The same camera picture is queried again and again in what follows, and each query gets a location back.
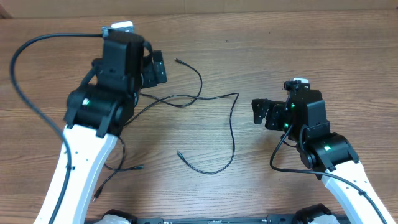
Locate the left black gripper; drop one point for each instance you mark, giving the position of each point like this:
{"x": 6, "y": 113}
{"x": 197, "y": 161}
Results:
{"x": 154, "y": 74}

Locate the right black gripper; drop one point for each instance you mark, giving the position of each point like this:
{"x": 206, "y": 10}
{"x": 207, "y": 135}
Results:
{"x": 275, "y": 111}

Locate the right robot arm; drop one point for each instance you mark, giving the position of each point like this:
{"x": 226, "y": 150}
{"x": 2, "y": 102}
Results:
{"x": 328, "y": 155}

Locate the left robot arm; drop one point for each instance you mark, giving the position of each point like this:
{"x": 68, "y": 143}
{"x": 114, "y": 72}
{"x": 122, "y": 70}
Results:
{"x": 96, "y": 113}

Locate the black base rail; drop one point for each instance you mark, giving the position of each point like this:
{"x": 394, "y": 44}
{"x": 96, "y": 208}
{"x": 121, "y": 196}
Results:
{"x": 313, "y": 214}

